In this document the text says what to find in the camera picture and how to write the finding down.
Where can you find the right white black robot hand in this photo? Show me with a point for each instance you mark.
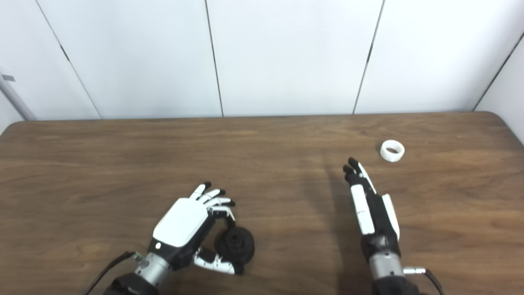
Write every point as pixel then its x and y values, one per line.
pixel 374 217

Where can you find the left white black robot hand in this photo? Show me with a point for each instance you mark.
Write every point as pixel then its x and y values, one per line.
pixel 182 223

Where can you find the round black part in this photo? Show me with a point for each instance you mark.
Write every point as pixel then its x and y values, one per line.
pixel 235 246

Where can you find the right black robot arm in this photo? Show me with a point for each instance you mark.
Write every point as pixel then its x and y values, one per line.
pixel 387 274

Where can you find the grey metal pole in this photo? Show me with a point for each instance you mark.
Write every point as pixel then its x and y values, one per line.
pixel 14 100

